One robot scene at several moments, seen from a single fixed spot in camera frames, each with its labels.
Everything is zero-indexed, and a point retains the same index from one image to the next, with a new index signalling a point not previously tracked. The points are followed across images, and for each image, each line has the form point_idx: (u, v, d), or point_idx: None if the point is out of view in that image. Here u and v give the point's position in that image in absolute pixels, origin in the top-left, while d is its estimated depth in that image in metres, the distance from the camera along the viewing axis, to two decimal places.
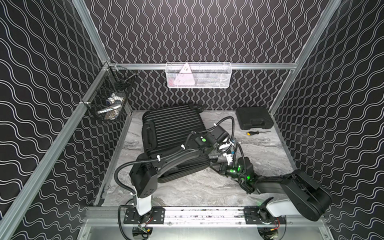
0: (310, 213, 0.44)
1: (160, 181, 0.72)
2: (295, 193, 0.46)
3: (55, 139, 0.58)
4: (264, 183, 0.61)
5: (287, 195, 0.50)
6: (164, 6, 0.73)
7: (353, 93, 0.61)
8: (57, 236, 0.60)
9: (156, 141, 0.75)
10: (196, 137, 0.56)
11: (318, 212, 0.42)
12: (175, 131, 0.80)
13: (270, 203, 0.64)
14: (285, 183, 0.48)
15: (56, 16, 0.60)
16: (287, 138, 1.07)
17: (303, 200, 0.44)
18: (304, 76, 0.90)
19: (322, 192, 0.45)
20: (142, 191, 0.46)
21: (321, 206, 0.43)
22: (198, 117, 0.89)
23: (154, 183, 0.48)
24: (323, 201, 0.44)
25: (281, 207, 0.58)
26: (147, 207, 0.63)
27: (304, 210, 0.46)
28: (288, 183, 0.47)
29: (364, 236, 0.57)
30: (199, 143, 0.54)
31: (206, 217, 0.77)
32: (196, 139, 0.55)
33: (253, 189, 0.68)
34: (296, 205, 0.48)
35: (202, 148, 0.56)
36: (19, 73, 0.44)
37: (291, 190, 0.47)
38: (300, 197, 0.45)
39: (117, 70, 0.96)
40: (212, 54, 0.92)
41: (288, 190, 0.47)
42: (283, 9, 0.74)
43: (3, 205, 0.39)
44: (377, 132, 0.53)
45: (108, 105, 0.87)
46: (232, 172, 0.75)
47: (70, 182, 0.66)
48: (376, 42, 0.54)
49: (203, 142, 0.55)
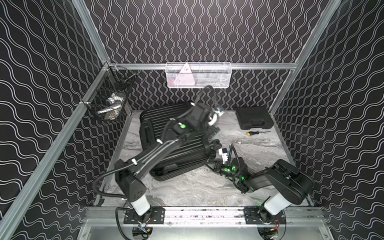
0: (293, 197, 0.47)
1: (159, 180, 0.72)
2: (277, 180, 0.49)
3: (55, 139, 0.58)
4: (254, 179, 0.64)
5: (272, 184, 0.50)
6: (164, 6, 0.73)
7: (353, 92, 0.61)
8: (57, 236, 0.60)
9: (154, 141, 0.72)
10: (173, 126, 0.50)
11: (298, 195, 0.45)
12: None
13: (268, 204, 0.63)
14: (267, 172, 0.51)
15: (56, 17, 0.60)
16: (287, 138, 1.07)
17: (285, 185, 0.47)
18: (304, 76, 0.90)
19: (303, 177, 0.48)
20: (130, 197, 0.45)
21: (301, 189, 0.46)
22: None
23: (142, 186, 0.47)
24: (305, 185, 0.46)
25: (279, 205, 0.58)
26: (146, 206, 0.63)
27: (287, 195, 0.49)
28: (269, 171, 0.51)
29: (364, 236, 0.57)
30: (178, 132, 0.48)
31: (206, 217, 0.77)
32: (173, 128, 0.49)
33: (247, 188, 0.70)
34: (280, 192, 0.51)
35: (183, 137, 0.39)
36: (19, 73, 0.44)
37: (273, 177, 0.50)
38: (281, 182, 0.48)
39: (117, 70, 0.95)
40: (212, 54, 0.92)
41: (271, 177, 0.51)
42: (283, 9, 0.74)
43: (3, 205, 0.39)
44: (377, 132, 0.53)
45: (109, 105, 0.87)
46: (227, 171, 0.77)
47: (70, 182, 0.66)
48: (376, 42, 0.54)
49: (184, 128, 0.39)
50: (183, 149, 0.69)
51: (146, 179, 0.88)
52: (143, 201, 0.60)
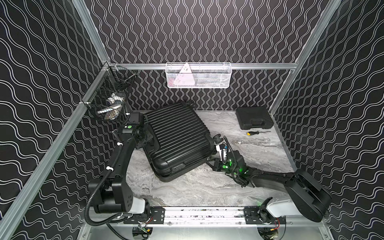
0: (313, 215, 0.44)
1: (164, 181, 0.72)
2: (300, 196, 0.44)
3: (55, 139, 0.58)
4: (263, 180, 0.58)
5: (292, 198, 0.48)
6: (164, 6, 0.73)
7: (353, 93, 0.61)
8: (57, 236, 0.60)
9: (159, 144, 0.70)
10: (122, 130, 0.54)
11: (321, 215, 0.42)
12: (173, 129, 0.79)
13: (271, 205, 0.63)
14: (290, 186, 0.45)
15: (56, 17, 0.60)
16: (287, 137, 1.07)
17: (308, 203, 0.43)
18: (304, 76, 0.90)
19: (323, 193, 0.45)
20: (125, 203, 0.44)
21: (323, 208, 0.43)
22: (194, 114, 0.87)
23: (128, 188, 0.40)
24: (325, 201, 0.44)
25: (281, 208, 0.58)
26: (143, 203, 0.65)
27: (307, 212, 0.45)
28: (293, 185, 0.45)
29: (364, 236, 0.57)
30: (129, 132, 0.54)
31: (206, 217, 0.77)
32: (123, 132, 0.54)
33: (247, 181, 0.66)
34: (299, 207, 0.47)
35: (135, 133, 0.57)
36: (19, 73, 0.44)
37: (298, 194, 0.45)
38: (307, 201, 0.43)
39: (117, 71, 0.98)
40: (212, 54, 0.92)
41: (293, 191, 0.46)
42: (283, 9, 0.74)
43: (3, 205, 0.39)
44: (377, 132, 0.53)
45: (109, 105, 0.87)
46: (225, 168, 0.75)
47: (70, 182, 0.66)
48: (376, 42, 0.54)
49: (130, 127, 0.55)
50: (189, 148, 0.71)
51: (146, 179, 0.88)
52: (139, 201, 0.62)
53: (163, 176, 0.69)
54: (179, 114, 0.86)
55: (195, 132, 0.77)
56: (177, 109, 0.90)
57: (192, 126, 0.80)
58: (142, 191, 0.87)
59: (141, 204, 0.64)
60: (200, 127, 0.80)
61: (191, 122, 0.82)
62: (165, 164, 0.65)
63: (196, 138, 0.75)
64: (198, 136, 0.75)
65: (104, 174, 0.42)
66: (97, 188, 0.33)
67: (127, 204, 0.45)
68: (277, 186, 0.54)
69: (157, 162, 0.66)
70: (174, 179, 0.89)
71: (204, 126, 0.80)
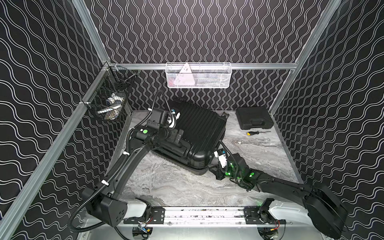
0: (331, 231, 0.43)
1: (198, 173, 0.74)
2: (321, 213, 0.42)
3: (55, 139, 0.58)
4: (276, 190, 0.55)
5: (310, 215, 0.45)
6: (164, 6, 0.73)
7: (353, 93, 0.61)
8: (57, 236, 0.60)
9: (188, 142, 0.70)
10: (136, 134, 0.49)
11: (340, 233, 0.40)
12: (194, 125, 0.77)
13: (275, 208, 0.62)
14: (312, 204, 0.42)
15: (56, 17, 0.60)
16: (287, 138, 1.07)
17: (329, 221, 0.41)
18: (304, 76, 0.90)
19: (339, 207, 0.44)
20: (113, 219, 0.41)
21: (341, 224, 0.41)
22: (207, 111, 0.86)
23: (121, 204, 0.43)
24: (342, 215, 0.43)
25: (287, 213, 0.57)
26: (143, 207, 0.63)
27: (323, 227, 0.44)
28: (315, 203, 0.42)
29: (364, 235, 0.56)
30: (142, 138, 0.48)
31: (206, 217, 0.77)
32: (137, 136, 0.48)
33: (252, 185, 0.62)
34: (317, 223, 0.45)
35: (148, 140, 0.50)
36: (19, 73, 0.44)
37: (321, 212, 0.42)
38: (329, 219, 0.41)
39: (117, 70, 0.95)
40: (212, 54, 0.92)
41: (314, 209, 0.43)
42: (283, 9, 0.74)
43: (3, 206, 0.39)
44: (377, 132, 0.53)
45: (109, 105, 0.87)
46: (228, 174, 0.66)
47: (70, 182, 0.66)
48: (376, 42, 0.54)
49: (145, 133, 0.49)
50: (212, 136, 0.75)
51: (146, 179, 0.88)
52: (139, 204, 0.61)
53: (198, 168, 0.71)
54: (188, 112, 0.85)
55: (212, 128, 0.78)
56: (184, 107, 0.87)
57: (209, 122, 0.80)
58: (143, 192, 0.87)
59: (141, 208, 0.62)
60: (216, 123, 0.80)
61: (201, 119, 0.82)
62: (202, 156, 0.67)
63: (212, 130, 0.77)
64: (216, 132, 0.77)
65: (99, 187, 0.39)
66: (89, 199, 0.42)
67: (115, 219, 0.43)
68: (292, 197, 0.50)
69: (195, 156, 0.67)
70: (173, 179, 0.89)
71: (219, 121, 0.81)
